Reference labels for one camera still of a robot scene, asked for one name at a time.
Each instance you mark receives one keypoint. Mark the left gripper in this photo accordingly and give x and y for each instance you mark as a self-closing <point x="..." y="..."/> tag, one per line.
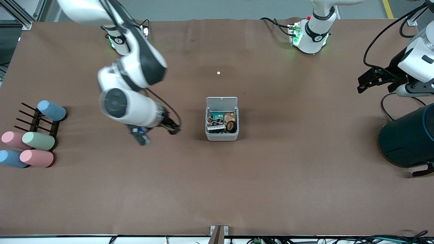
<point x="396" y="68"/>

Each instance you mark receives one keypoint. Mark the teal packet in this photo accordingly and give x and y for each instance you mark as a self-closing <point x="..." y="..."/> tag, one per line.
<point x="217" y="115"/>

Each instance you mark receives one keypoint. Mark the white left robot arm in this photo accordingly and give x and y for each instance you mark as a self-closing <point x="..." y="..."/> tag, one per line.
<point x="315" y="30"/>

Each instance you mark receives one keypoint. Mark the pink cup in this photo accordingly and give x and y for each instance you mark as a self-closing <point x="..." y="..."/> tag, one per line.
<point x="12" y="139"/>
<point x="36" y="158"/>

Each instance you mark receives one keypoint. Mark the aluminium frame profile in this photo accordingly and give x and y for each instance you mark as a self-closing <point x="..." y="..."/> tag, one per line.
<point x="20" y="17"/>
<point x="412" y="22"/>

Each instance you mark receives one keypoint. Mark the small grey lidded trash bin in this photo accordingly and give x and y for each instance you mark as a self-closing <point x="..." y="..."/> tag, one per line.
<point x="222" y="137"/>

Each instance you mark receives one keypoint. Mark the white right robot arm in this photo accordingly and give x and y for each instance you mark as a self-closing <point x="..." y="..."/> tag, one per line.
<point x="132" y="105"/>

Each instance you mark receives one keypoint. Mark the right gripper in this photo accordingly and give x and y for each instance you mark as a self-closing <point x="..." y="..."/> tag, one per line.
<point x="167" y="122"/>

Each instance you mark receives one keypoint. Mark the green cup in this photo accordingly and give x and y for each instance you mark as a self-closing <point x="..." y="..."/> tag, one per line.
<point x="39" y="141"/>

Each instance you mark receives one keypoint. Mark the large dark teal bin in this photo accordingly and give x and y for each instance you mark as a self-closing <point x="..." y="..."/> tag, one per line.
<point x="407" y="139"/>

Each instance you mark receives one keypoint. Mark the blue cup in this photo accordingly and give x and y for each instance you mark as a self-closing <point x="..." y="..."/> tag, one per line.
<point x="12" y="159"/>
<point x="51" y="110"/>

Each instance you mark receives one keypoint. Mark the brown table cover sheet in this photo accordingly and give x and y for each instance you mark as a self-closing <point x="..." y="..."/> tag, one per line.
<point x="271" y="189"/>

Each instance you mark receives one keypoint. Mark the metal table edge bracket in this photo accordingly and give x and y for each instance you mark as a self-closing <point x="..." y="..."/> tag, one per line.
<point x="219" y="234"/>

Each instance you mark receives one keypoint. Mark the black cup rack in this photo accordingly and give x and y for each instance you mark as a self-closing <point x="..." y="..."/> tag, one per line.
<point x="35" y="123"/>

